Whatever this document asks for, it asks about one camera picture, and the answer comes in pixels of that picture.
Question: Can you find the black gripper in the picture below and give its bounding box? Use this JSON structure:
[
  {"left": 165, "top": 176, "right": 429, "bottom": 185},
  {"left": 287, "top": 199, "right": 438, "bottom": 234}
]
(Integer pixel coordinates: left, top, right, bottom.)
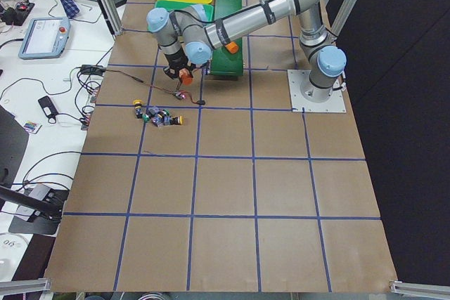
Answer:
[{"left": 163, "top": 48, "right": 196, "bottom": 79}]

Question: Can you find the plain orange cylinder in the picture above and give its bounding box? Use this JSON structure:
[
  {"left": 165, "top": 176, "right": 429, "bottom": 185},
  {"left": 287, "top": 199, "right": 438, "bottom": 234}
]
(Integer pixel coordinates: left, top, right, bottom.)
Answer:
[{"left": 179, "top": 68, "right": 193, "bottom": 86}]

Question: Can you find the orange cylinder labelled 4680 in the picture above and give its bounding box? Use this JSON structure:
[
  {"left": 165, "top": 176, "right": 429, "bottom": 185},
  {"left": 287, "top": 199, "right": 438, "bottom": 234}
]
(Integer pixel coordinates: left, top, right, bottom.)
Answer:
[{"left": 225, "top": 41, "right": 240, "bottom": 54}]

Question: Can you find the yellow push button switch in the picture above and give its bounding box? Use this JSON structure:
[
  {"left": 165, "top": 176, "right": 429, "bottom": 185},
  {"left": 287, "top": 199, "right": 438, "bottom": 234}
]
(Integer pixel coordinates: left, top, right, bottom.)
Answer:
[{"left": 133, "top": 99, "right": 143, "bottom": 119}]

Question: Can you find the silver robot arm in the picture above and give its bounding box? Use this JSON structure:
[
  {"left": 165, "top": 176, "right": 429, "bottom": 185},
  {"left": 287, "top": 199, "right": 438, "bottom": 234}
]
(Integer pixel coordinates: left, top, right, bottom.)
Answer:
[{"left": 146, "top": 0, "right": 347, "bottom": 103}]

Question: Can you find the green plastic tray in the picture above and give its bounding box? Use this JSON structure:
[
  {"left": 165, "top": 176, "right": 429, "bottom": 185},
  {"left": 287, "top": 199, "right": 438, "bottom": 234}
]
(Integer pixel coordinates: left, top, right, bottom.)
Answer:
[{"left": 155, "top": 0, "right": 214, "bottom": 22}]

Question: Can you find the push button contact block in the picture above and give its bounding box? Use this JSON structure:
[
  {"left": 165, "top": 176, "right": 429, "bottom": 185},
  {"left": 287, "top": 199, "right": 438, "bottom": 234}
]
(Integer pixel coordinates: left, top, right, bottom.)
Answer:
[{"left": 143, "top": 107, "right": 163, "bottom": 127}]

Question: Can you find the yellow push button, upper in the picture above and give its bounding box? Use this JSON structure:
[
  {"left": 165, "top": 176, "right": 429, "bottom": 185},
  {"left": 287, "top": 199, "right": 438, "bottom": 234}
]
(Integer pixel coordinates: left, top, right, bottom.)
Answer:
[{"left": 163, "top": 116, "right": 184, "bottom": 126}]

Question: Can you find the black power adapter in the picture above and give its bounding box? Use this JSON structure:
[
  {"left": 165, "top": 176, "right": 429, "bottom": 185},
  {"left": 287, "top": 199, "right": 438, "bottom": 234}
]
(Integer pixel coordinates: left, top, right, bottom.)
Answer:
[{"left": 79, "top": 65, "right": 105, "bottom": 76}]

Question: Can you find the green conveyor belt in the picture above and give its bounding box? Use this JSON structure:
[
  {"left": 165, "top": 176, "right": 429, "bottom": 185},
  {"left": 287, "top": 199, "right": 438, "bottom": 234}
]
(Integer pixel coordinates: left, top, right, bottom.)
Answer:
[{"left": 205, "top": 0, "right": 245, "bottom": 81}]

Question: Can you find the plaid cloth pouch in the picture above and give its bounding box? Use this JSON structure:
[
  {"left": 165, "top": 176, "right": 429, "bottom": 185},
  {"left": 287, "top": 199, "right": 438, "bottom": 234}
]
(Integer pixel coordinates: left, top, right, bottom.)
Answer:
[{"left": 60, "top": 0, "right": 80, "bottom": 19}]

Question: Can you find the blue teach pendant near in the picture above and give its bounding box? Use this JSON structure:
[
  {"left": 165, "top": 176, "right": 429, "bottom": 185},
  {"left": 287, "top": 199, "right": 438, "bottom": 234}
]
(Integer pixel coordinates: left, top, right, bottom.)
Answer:
[{"left": 18, "top": 17, "right": 71, "bottom": 60}]

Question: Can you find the black remote fob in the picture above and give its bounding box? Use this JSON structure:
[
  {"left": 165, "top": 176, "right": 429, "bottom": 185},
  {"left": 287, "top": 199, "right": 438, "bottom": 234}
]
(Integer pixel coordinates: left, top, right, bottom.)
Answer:
[{"left": 37, "top": 96, "right": 59, "bottom": 119}]

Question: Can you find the black monitor stand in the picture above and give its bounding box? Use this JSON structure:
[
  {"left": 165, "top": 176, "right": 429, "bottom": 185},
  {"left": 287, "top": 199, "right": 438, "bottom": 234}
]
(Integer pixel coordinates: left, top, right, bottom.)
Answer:
[{"left": 1, "top": 108, "right": 68, "bottom": 235}]

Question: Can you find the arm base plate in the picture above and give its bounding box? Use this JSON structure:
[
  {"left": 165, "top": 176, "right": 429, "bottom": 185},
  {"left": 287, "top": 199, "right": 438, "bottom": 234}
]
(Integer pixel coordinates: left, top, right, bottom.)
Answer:
[{"left": 287, "top": 70, "right": 347, "bottom": 113}]

